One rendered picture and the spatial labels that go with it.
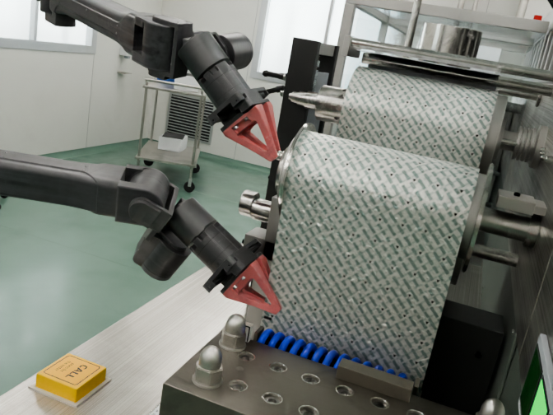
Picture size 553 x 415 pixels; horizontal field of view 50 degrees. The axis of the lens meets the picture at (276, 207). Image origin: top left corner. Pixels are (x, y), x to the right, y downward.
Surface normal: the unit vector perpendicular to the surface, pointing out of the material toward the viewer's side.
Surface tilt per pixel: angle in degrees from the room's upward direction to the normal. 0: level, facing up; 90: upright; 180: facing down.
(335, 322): 90
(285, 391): 0
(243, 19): 90
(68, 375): 0
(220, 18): 90
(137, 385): 0
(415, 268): 90
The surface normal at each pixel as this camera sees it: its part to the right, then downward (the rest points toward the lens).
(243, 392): 0.17, -0.95
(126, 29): -0.74, 0.16
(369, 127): -0.34, 0.22
